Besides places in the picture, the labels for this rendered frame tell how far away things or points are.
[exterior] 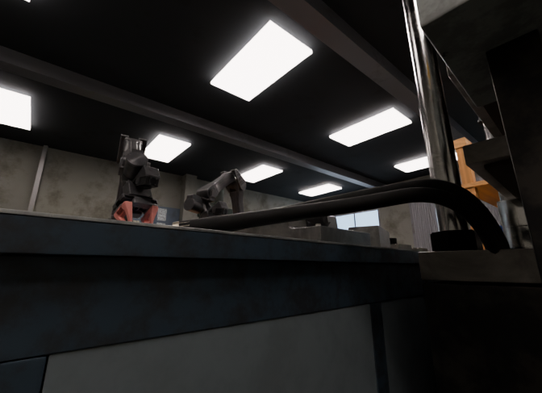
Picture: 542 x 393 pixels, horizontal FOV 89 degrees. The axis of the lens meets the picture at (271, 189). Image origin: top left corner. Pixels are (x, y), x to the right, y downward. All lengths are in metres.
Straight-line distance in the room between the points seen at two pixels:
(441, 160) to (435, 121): 0.10
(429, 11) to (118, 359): 0.57
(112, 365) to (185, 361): 0.08
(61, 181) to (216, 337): 6.86
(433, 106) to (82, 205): 6.83
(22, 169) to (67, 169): 0.70
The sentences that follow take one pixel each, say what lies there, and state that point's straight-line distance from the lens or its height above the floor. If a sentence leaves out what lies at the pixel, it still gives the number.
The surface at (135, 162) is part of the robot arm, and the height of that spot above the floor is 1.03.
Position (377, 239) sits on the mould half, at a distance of 1.16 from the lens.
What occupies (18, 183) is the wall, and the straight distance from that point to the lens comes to 7.17.
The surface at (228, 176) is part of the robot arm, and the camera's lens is 1.41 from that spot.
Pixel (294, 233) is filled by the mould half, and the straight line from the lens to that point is 0.82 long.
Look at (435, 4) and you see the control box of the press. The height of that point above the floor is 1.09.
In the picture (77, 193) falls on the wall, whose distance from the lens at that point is 7.16.
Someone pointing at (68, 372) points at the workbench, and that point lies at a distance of 0.37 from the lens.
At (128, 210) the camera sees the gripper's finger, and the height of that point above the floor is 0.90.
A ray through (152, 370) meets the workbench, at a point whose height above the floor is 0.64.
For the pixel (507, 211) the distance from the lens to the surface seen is 1.16.
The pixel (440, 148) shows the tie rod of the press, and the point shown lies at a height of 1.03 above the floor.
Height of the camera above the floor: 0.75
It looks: 16 degrees up
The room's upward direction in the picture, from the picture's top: straight up
